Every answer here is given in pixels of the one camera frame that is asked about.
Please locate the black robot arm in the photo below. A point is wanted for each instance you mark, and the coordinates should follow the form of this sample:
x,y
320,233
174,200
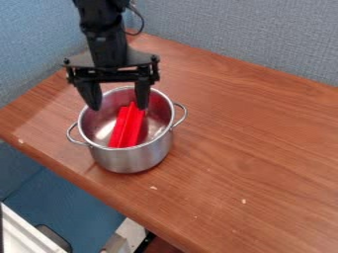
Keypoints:
x,y
101,21

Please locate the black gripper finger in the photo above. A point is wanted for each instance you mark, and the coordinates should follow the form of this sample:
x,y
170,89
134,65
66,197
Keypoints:
x,y
142,92
92,95

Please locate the red plastic block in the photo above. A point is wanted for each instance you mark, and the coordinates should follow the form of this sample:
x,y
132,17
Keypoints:
x,y
128,128

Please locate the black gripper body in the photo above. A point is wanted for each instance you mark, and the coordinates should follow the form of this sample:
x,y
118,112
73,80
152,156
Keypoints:
x,y
112,61

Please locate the white device with black pad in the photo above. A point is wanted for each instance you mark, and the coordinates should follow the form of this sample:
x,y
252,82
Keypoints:
x,y
22,238

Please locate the stainless steel pot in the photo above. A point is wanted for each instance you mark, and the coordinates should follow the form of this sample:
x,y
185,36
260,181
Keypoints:
x,y
94,128

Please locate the white table leg bracket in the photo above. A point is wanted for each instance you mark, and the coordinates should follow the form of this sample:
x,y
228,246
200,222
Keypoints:
x,y
126,238

